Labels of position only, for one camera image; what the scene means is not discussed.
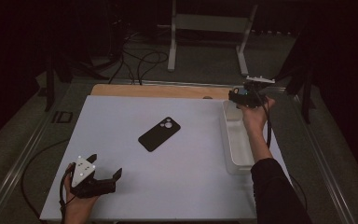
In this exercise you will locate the black tripod stand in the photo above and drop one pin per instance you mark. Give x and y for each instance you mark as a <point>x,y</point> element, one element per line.
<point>306,93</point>
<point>49,87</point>

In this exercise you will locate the grey metal rail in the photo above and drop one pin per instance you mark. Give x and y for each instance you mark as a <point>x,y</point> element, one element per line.
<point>15,168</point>
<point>326,161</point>

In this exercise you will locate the white metal stand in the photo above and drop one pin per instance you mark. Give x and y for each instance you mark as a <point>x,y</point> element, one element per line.
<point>211,23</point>

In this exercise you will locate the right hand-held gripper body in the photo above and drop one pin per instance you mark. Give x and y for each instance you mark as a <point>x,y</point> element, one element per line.
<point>251,98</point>

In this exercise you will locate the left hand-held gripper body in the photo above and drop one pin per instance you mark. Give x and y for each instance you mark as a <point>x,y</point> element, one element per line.
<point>82,171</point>

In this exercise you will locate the white plastic bin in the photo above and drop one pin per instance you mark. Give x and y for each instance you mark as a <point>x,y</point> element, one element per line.
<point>239,146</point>

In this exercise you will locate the white table mat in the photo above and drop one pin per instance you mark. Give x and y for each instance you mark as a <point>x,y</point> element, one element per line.
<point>183,193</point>

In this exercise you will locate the person's right hand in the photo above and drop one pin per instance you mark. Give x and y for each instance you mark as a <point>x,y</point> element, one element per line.
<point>256,119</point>

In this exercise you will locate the black phone case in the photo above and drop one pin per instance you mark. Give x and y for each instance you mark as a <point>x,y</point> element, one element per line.
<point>158,135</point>

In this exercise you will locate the person's left hand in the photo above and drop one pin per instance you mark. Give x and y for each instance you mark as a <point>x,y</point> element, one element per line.
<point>79,211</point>

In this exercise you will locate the black rectangular floor bracket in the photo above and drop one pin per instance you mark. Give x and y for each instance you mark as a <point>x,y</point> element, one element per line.
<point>57,117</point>

